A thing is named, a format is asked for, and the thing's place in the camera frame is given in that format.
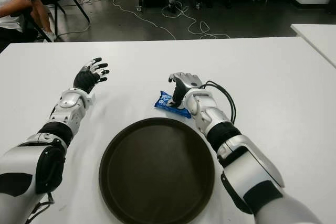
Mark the right black-silver robot hand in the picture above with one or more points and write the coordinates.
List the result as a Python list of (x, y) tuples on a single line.
[(187, 81)]

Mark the left black-white robot hand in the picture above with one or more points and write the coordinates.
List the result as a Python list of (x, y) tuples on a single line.
[(84, 79)]

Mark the blue Oreo cookie packet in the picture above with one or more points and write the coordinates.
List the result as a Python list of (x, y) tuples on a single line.
[(162, 102)]

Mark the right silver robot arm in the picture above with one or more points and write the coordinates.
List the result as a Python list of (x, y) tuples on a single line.
[(246, 166)]

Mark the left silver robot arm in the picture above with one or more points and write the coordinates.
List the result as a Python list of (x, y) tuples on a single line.
[(23, 155)]

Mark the round dark brown tray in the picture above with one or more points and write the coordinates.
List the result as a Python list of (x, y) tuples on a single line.
[(157, 171)]

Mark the white side table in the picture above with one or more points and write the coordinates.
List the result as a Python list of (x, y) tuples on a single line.
[(317, 37)]

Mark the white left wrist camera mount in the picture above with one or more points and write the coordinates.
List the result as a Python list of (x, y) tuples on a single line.
[(90, 100)]

